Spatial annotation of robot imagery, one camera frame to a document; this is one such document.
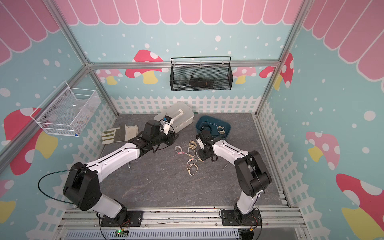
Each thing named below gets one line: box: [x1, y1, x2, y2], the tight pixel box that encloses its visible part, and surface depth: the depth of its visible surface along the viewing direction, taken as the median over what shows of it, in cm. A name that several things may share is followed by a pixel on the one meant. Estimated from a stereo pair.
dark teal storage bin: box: [196, 115, 231, 138], surface depth 114 cm
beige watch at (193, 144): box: [189, 140, 198, 149], surface depth 102 cm
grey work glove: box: [101, 122, 139, 145], surface depth 110 cm
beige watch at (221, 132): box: [217, 125, 226, 135], surface depth 109 cm
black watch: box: [200, 125, 213, 136], surface depth 111 cm
